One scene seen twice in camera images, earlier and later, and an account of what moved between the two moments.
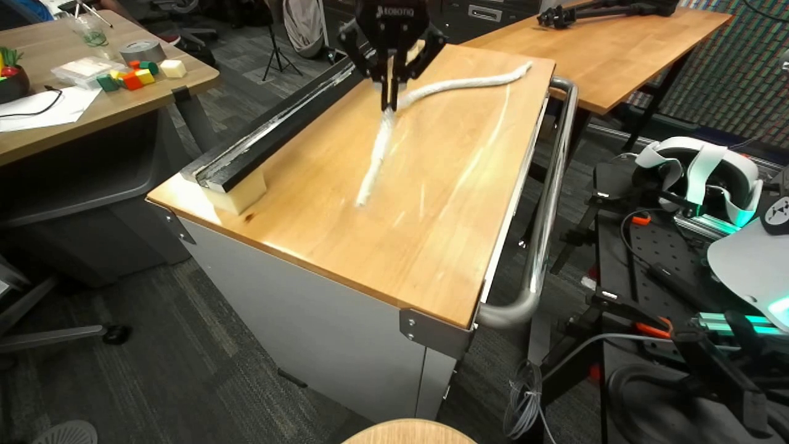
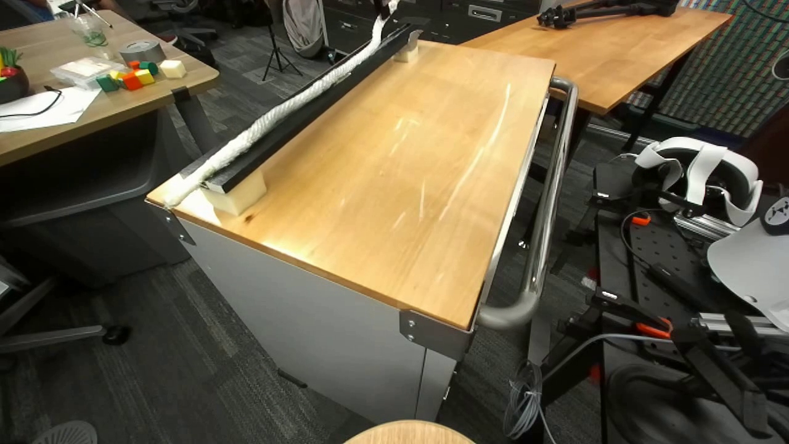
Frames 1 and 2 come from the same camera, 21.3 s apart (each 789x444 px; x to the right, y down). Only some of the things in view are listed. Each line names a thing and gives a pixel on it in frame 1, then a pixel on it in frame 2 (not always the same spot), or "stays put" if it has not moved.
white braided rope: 398,101 to 268,124
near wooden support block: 240,194 stays put
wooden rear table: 612,56 stays put
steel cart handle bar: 525,309 stays put
